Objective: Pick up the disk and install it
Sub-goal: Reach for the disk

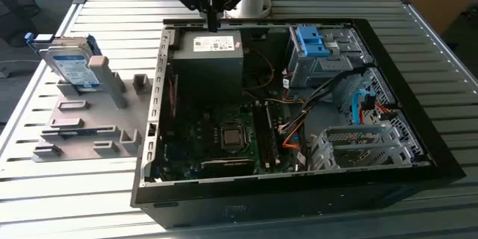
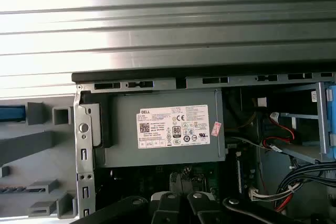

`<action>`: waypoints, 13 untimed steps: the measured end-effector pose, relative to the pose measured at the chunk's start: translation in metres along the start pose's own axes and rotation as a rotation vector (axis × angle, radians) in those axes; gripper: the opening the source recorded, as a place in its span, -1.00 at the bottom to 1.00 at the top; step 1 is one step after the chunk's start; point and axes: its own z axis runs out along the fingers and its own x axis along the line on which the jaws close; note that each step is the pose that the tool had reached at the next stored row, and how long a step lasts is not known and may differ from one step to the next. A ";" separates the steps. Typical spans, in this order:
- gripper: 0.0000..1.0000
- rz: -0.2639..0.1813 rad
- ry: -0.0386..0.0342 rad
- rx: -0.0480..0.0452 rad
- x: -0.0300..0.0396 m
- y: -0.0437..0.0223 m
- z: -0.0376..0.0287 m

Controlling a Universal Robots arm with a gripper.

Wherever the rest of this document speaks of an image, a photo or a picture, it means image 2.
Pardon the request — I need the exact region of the red drive wire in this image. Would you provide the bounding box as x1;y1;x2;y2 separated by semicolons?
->
269;116;295;144

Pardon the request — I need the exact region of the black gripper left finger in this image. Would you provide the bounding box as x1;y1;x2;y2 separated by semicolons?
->
75;191;182;224

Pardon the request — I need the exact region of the grey power supply unit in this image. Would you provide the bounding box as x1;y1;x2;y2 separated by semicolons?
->
93;89;226;168

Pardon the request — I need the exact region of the green motherboard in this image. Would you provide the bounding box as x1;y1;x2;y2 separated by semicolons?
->
110;163;260;199

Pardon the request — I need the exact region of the grey metal drive cage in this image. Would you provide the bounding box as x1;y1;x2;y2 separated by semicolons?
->
267;82;336;165

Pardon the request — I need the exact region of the grey parts rack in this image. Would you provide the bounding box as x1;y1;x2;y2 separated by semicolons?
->
0;95;79;219

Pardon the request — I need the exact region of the blue drive latch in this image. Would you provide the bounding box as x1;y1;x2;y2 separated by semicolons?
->
324;84;336;161

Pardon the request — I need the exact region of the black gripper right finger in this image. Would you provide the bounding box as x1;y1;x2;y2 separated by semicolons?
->
186;191;288;224

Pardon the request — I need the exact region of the black PC case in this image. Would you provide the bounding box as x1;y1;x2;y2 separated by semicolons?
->
71;64;336;224

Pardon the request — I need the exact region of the installed RAM stick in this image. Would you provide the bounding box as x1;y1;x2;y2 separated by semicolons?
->
236;153;246;191

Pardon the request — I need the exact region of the black cable bundle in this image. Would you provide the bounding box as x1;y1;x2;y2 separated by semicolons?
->
278;161;336;210

